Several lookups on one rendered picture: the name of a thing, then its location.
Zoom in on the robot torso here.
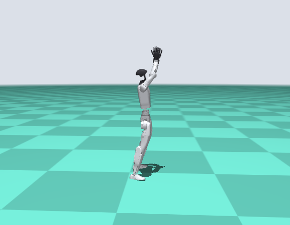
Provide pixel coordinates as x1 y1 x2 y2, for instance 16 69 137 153
137 83 151 122

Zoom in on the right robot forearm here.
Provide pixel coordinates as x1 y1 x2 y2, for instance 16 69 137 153
150 60 158 75

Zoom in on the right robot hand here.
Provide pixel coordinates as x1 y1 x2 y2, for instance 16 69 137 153
151 47 160 63

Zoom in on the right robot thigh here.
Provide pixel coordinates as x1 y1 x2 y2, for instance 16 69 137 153
137 119 151 154

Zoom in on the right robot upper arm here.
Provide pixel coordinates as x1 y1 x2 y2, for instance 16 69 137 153
140 72 157 93

